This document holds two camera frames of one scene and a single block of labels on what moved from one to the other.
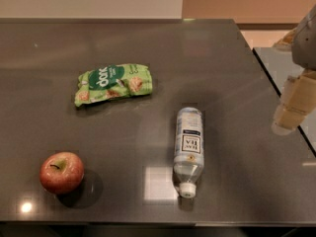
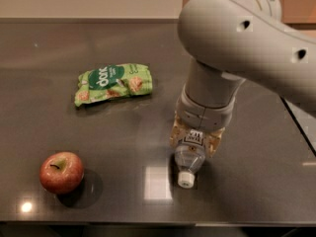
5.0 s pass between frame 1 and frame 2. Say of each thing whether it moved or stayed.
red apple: stayed
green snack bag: stayed
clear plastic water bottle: moved
